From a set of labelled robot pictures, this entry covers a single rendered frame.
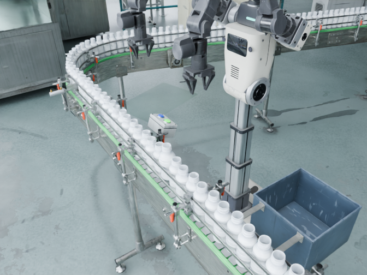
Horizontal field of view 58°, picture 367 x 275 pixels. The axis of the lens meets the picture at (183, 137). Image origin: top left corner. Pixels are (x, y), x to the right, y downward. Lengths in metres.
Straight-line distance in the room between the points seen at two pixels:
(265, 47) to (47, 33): 3.24
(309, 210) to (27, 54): 3.66
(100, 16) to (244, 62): 5.24
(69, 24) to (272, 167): 4.62
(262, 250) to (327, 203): 0.68
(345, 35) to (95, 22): 4.45
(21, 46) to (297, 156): 3.31
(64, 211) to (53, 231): 0.19
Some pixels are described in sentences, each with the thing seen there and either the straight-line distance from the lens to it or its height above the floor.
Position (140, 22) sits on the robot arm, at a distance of 1.57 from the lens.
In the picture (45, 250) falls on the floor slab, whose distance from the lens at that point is 2.67.
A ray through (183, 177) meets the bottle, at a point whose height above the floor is 1.13.
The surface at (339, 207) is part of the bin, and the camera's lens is 1.64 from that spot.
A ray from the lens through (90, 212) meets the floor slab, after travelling 2.81.
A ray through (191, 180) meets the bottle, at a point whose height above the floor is 1.15.
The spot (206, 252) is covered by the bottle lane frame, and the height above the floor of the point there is 0.93.
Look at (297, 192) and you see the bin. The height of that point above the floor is 0.80.
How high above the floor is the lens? 1.96
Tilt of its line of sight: 34 degrees down
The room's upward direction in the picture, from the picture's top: 1 degrees counter-clockwise
